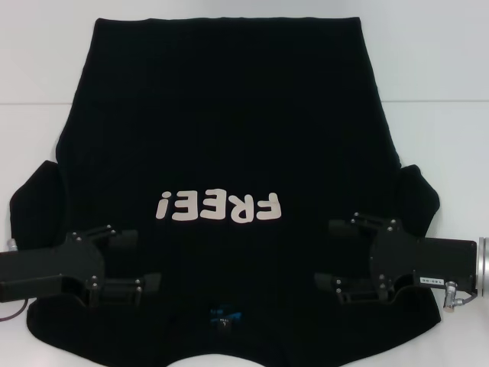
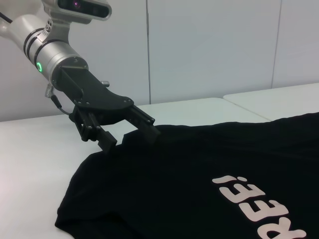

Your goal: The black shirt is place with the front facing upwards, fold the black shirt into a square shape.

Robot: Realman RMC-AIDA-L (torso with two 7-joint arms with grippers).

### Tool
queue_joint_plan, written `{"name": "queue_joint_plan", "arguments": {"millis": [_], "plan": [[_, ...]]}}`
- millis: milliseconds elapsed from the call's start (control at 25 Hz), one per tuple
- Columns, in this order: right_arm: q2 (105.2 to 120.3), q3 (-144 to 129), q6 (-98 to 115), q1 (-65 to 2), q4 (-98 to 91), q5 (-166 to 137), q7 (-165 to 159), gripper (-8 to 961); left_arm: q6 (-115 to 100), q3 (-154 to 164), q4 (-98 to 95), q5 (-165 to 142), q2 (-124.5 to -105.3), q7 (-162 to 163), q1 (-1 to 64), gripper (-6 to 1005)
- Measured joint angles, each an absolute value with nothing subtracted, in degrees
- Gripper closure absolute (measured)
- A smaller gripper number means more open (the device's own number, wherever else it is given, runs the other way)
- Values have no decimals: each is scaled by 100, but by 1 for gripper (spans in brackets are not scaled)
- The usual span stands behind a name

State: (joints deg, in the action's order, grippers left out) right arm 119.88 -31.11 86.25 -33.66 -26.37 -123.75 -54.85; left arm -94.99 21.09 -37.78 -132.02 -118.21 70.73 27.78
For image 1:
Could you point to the black shirt with FREE print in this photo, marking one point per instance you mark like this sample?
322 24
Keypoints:
237 114

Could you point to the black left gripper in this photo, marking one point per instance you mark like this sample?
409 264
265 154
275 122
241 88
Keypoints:
57 267

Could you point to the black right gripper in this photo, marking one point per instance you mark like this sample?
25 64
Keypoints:
428 264

